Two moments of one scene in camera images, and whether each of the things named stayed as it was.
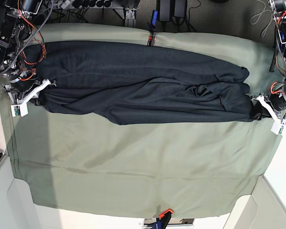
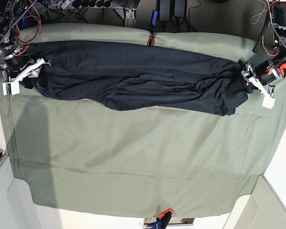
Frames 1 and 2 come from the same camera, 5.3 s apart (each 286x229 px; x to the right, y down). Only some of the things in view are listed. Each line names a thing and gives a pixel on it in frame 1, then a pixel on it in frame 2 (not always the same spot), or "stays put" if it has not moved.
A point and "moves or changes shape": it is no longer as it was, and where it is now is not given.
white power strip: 66,4 stays put
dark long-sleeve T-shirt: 134,82 moves or changes shape
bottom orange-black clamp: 163,219 stays put
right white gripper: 258,111 to 236,85
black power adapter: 168,9 stays put
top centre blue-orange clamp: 151,38 stays put
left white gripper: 39,101 to 32,70
